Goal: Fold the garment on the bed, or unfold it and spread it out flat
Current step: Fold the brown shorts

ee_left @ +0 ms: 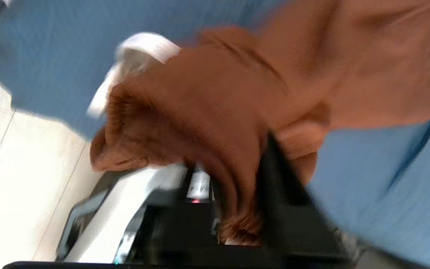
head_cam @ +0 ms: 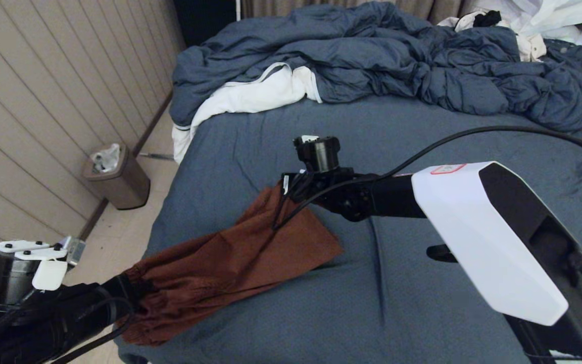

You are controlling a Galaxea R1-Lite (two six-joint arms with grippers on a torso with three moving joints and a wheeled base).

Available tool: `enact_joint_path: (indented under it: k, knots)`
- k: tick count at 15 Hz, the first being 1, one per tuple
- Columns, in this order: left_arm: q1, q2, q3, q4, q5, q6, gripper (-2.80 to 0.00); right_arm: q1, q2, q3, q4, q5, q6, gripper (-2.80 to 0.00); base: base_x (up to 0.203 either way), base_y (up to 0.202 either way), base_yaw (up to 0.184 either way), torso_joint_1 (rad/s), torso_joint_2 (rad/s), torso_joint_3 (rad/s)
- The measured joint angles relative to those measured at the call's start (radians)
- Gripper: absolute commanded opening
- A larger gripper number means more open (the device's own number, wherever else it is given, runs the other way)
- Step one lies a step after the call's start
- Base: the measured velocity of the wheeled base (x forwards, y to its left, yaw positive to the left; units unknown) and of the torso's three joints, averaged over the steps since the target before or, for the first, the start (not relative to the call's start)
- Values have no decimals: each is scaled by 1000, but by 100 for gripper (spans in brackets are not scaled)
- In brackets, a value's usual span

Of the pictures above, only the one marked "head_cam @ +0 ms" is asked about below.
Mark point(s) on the white pillow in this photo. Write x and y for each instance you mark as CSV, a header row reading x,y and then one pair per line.
x,y
250,96

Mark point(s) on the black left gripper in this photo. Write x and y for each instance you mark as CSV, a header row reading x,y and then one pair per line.
x,y
68,318

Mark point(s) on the rumpled blue duvet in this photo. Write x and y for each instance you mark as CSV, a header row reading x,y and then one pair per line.
x,y
372,50

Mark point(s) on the beige curtain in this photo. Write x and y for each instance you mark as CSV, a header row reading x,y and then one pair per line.
x,y
271,6

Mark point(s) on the white right camera bracket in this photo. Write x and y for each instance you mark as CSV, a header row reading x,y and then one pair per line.
x,y
310,138

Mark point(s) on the white camera bracket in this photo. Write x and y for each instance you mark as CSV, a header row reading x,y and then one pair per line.
x,y
51,275
310,138

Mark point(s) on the brown trash bin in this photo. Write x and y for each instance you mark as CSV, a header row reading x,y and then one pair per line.
x,y
124,189

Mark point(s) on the white left camera bracket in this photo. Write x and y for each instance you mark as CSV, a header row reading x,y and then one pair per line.
x,y
51,275

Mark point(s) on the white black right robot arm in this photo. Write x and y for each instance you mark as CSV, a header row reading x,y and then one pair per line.
x,y
473,227

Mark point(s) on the cream buttoned garment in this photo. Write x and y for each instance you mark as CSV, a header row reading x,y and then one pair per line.
x,y
531,45

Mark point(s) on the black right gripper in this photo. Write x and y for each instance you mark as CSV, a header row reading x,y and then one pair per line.
x,y
331,187

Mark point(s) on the white shirt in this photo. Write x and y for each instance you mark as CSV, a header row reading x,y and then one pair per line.
x,y
548,15

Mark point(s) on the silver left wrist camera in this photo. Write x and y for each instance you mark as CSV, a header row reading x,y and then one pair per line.
x,y
74,250

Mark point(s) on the dark cabinet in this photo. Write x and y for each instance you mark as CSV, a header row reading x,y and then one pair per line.
x,y
202,20

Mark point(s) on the clear plastic bin liner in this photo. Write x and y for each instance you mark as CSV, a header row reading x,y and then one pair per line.
x,y
105,159

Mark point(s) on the black cloth item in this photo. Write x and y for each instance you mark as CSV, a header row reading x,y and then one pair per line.
x,y
487,18

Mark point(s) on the bed with blue sheet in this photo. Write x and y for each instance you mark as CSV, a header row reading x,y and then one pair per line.
x,y
220,151

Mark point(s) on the white vertical trim strip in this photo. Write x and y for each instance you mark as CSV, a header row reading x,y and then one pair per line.
x,y
238,7

